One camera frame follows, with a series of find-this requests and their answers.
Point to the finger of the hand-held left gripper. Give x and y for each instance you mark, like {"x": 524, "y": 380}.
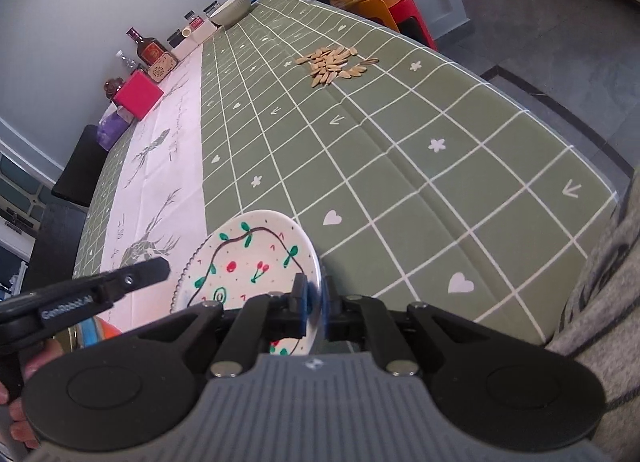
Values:
{"x": 140, "y": 274}

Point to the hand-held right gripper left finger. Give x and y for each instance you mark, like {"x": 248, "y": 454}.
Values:
{"x": 301, "y": 304}

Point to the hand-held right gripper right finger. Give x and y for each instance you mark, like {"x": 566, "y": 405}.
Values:
{"x": 329, "y": 304}

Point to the large flowered glass plate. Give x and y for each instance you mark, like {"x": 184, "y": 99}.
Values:
{"x": 182, "y": 278}

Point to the blue steel bowl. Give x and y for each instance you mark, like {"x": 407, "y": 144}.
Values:
{"x": 89, "y": 334}

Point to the painted ceramic plate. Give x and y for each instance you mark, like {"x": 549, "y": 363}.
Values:
{"x": 250, "y": 252}

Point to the person's left hand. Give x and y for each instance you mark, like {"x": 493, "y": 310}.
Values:
{"x": 45, "y": 354}

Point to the white deer print table runner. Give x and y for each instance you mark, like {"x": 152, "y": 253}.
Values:
{"x": 160, "y": 167}

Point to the glass paned door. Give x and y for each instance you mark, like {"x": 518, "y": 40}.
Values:
{"x": 20, "y": 182}

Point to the purple tissue pack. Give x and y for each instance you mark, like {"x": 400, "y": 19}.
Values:
{"x": 112, "y": 130}

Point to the green checked tablecloth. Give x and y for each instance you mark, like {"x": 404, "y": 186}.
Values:
{"x": 400, "y": 142}

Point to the pink box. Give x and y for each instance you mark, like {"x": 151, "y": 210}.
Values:
{"x": 137, "y": 95}

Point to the brown ornament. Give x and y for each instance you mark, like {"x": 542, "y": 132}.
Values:
{"x": 112, "y": 87}

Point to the small wooden radio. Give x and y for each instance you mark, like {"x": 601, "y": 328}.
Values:
{"x": 162, "y": 67}

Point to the liquor bottle with red label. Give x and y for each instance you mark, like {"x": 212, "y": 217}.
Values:
{"x": 150, "y": 50}

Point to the white box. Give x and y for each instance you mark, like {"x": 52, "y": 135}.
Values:
{"x": 206, "y": 32}
{"x": 185, "y": 50}

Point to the pile of wooden chips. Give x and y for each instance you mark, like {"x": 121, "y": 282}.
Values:
{"x": 330, "y": 67}

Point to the red label jar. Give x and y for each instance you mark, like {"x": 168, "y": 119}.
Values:
{"x": 195, "y": 21}

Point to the grey striped sweater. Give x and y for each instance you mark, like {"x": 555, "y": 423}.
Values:
{"x": 600, "y": 317}

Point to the dark glass jar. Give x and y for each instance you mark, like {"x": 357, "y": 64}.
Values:
{"x": 211, "y": 7}

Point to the beige ceramic bowl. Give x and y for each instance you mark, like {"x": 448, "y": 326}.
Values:
{"x": 230, "y": 10}

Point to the orange stool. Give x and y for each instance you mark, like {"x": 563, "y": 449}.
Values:
{"x": 372, "y": 10}

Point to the red stool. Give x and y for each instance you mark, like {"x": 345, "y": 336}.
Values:
{"x": 410, "y": 5}

